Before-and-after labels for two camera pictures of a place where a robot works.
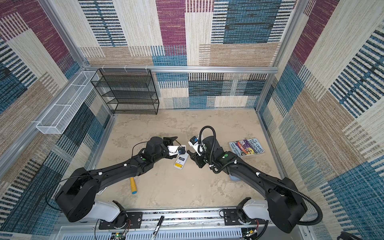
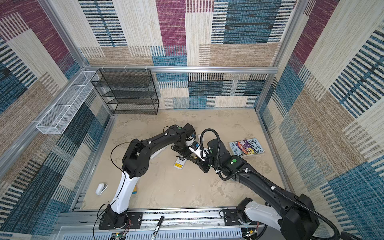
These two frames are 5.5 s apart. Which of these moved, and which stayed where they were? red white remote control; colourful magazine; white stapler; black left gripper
Moved: black left gripper
Stayed: white stapler; red white remote control; colourful magazine
